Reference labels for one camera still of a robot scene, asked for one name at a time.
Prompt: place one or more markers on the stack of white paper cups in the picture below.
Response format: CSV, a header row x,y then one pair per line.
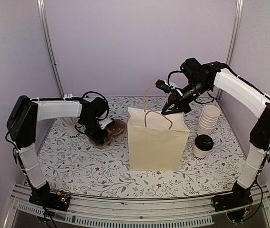
x,y
208,119

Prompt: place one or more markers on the cream paper bag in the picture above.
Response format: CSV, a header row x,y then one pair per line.
x,y
156,142

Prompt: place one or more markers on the metal front rail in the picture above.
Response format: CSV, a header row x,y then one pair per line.
x,y
100,212

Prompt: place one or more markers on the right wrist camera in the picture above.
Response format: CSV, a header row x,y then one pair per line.
x,y
164,86

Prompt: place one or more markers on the right aluminium frame post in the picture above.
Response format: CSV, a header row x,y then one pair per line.
x,y
235,31

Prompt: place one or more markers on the floral patterned table mat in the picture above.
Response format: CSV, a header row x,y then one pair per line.
x,y
75,166

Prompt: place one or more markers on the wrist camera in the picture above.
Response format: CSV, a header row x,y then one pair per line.
x,y
164,86
106,123

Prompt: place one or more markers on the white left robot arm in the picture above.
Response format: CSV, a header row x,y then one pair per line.
x,y
22,125

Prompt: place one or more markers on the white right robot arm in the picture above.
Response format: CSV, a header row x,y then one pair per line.
x,y
204,78

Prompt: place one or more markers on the brown cardboard cup carrier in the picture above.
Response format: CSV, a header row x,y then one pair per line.
x,y
114,129

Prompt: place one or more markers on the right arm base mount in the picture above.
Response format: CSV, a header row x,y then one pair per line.
x,y
239,201

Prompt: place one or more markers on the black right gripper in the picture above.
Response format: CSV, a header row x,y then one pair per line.
x,y
180,104

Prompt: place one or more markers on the black plastic cup lid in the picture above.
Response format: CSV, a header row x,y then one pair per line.
x,y
204,142

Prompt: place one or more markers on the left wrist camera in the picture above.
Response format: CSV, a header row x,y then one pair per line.
x,y
106,123

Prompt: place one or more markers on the aluminium frame post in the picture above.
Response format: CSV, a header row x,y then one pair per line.
x,y
235,31
45,30

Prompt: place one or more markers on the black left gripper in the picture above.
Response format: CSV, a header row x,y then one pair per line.
x,y
100,138

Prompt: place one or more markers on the white paper coffee cup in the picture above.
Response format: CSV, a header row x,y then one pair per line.
x,y
199,154

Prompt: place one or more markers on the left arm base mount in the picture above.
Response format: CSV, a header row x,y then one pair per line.
x,y
59,200

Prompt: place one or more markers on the left aluminium frame post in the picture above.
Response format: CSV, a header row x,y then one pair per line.
x,y
45,30

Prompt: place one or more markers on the cup of white straws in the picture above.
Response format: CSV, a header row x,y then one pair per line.
x,y
69,129

